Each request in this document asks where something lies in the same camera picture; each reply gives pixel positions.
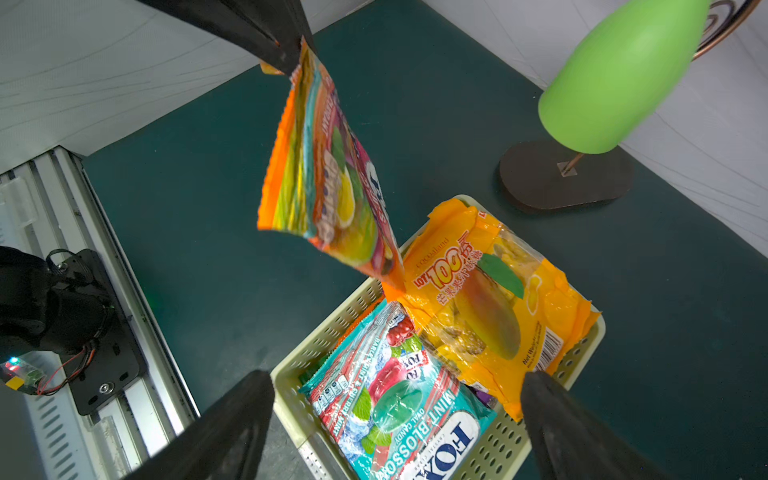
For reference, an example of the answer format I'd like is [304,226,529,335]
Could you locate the teal Fox's mint bag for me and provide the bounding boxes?
[300,301,496,479]

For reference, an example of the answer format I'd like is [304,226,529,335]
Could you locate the green plastic wine glass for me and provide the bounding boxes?
[537,0,712,155]

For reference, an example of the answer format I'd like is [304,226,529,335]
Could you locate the dark oval stand base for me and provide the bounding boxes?
[498,140,634,213]

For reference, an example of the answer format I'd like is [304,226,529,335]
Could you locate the purple Fox's Berries bag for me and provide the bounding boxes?
[468,385,498,410]

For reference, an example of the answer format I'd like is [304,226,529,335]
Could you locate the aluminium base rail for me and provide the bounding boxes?
[1,147,198,479]

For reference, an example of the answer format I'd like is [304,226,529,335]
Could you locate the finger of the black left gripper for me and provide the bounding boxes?
[222,0,315,75]
[140,0,282,66]

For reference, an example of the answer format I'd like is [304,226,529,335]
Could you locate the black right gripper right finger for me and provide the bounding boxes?
[521,372,670,479]

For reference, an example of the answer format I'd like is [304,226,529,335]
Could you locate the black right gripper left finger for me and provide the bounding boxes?
[127,370,275,480]

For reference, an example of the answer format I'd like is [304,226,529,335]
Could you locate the yellow Cocoaland gummy bag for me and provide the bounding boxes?
[384,198,599,421]

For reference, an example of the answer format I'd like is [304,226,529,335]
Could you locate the pale green plastic basket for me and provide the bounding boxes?
[269,193,607,480]

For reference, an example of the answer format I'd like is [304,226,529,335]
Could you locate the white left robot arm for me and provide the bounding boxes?
[1,1,314,358]

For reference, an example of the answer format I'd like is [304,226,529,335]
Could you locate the Fox's Fruits bag corner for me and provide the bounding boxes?
[257,41,405,290]

